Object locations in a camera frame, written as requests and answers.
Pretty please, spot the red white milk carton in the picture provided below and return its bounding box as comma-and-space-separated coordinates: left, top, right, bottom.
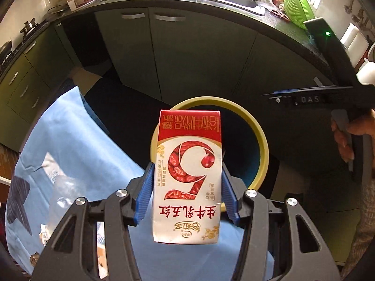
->
152, 110, 222, 244

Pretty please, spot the yellow rimmed trash bin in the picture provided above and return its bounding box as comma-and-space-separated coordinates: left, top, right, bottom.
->
150, 96, 270, 190

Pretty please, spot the person's right hand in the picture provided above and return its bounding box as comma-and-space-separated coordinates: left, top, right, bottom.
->
330, 109, 375, 164

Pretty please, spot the blue star tablecloth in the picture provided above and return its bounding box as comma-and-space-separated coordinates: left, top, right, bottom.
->
4, 85, 276, 281

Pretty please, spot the green plastic colander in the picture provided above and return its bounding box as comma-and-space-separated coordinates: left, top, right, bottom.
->
284, 0, 315, 30

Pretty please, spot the beige knit sweater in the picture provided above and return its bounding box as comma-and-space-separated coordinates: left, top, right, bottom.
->
341, 179, 375, 279

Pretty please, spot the black wok with lid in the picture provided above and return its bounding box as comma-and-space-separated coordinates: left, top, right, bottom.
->
0, 41, 12, 62

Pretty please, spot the small black pot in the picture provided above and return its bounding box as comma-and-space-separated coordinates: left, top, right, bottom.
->
20, 18, 38, 36

